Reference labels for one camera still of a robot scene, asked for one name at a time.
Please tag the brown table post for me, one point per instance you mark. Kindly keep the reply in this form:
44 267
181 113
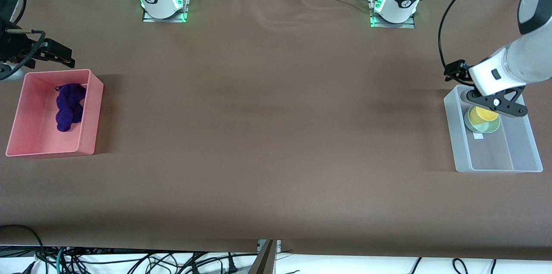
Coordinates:
264 263

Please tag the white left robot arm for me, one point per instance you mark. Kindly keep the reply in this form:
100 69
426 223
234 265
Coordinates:
530 62

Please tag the yellow plastic cup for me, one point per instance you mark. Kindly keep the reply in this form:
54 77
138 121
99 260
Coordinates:
485 115

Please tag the clear plastic bin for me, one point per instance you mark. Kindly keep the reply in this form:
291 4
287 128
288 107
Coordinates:
496 157

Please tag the purple microfibre cloth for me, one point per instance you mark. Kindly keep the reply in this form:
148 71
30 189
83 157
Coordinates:
69 105

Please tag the brown table cover sheet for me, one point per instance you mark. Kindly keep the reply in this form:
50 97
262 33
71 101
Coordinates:
276 92

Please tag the metal bracket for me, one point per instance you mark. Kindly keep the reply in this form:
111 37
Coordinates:
260 246

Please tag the white paper label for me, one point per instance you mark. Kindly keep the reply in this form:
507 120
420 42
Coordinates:
478 136

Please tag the pink plastic bin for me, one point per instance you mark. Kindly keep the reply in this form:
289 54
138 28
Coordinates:
39 136

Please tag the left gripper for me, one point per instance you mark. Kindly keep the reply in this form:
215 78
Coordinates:
459 71

